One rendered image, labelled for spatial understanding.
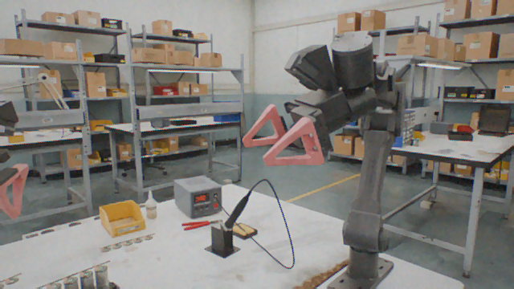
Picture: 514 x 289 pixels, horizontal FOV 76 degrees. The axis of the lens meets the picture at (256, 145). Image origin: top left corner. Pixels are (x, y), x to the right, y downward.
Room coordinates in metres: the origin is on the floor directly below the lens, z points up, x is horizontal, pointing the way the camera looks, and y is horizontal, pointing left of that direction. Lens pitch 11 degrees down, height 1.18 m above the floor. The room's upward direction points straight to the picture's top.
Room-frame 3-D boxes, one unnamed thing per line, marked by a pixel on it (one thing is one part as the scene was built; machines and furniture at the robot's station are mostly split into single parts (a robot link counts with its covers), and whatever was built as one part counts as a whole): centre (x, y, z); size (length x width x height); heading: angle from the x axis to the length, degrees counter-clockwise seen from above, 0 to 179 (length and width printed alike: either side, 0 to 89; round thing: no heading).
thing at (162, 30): (5.36, 1.30, 1.06); 1.20 x 0.45 x 2.12; 135
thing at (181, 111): (3.46, 0.63, 0.90); 1.30 x 0.06 x 0.12; 135
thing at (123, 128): (3.71, 0.88, 0.76); 1.40 x 0.71 x 1.53; 135
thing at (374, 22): (4.77, -1.69, 1.09); 1.20 x 0.45 x 2.18; 45
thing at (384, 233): (0.66, -0.23, 0.85); 0.09 x 0.06 x 0.06; 61
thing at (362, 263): (0.67, -0.24, 0.79); 0.20 x 0.07 x 0.08; 137
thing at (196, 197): (1.08, 0.20, 0.80); 0.15 x 0.12 x 0.10; 33
